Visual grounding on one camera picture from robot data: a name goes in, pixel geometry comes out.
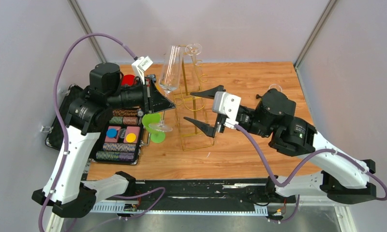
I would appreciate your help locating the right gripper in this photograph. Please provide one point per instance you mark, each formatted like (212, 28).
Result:
(207, 128)

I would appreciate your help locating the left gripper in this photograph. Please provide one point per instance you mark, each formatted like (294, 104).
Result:
(154, 100)

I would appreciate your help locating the green wine glass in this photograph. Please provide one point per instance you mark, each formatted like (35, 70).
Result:
(149, 121)

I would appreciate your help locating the red wine glass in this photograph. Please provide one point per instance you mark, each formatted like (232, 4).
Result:
(128, 80)

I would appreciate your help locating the clear wine glass rearmost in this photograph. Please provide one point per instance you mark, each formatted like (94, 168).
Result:
(193, 50)

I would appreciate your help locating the clear wine glass front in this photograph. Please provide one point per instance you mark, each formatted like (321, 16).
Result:
(274, 87)

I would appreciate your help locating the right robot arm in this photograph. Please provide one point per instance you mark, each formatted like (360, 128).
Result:
(324, 169)

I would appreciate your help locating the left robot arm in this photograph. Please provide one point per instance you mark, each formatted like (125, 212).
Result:
(87, 117)

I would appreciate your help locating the yellow round chip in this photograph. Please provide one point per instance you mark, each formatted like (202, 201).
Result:
(130, 138)

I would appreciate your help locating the clear dealer button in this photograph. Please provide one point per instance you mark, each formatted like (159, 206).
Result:
(122, 133)

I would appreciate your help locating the black poker chip case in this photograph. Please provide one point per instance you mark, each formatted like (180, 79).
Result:
(105, 150)

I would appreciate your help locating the blue round chip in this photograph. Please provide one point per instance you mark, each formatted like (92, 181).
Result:
(111, 133)

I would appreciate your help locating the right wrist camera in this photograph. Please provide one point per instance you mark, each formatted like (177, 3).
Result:
(227, 104)

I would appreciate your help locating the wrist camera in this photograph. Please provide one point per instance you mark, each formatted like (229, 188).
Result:
(227, 104)
(140, 65)

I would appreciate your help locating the gold wire glass rack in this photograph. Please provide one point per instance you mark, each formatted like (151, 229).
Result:
(191, 138)

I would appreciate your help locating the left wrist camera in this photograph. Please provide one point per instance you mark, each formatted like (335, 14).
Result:
(140, 65)

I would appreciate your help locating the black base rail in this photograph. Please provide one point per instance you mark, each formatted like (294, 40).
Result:
(219, 197)

